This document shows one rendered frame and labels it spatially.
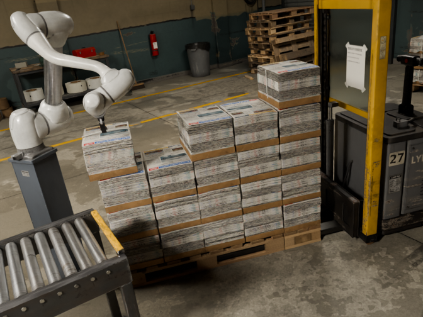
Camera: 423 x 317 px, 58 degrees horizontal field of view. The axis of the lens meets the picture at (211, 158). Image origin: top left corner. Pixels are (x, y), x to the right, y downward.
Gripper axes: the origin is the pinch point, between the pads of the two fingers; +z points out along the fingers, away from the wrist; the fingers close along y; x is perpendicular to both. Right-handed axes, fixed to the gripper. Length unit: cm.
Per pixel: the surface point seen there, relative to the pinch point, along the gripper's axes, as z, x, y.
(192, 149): 9, 48, 27
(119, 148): 4.6, 5.7, 18.4
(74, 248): -41, -20, 66
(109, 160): 8.1, -1.1, 23.8
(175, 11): 643, 164, -365
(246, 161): 17, 82, 41
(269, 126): 7, 99, 22
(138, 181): 15.1, 12.7, 39.3
